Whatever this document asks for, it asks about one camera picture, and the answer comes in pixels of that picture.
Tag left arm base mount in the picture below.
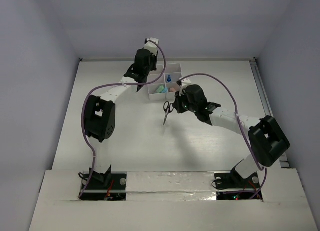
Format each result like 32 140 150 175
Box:
79 170 127 201

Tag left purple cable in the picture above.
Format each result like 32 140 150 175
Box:
78 39 166 198

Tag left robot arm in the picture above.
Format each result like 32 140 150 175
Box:
81 48 158 190

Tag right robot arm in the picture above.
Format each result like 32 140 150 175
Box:
172 84 290 190

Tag light blue marker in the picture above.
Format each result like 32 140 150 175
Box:
161 88 168 94

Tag white organizer tray right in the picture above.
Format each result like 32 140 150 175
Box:
164 63 182 101

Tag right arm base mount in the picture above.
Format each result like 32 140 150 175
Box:
211 172 263 201

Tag pink white correction tape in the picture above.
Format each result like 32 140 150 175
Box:
168 88 177 93

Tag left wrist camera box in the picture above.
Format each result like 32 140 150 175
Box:
143 37 159 54

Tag white organizer tray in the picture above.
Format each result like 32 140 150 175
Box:
147 64 166 102
164 63 182 101

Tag green clear highlighter marker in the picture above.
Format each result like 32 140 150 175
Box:
155 85 165 94

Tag black handled scissors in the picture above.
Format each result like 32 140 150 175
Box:
163 101 174 125

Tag white organizer tray left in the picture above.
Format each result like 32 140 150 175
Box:
147 64 166 102

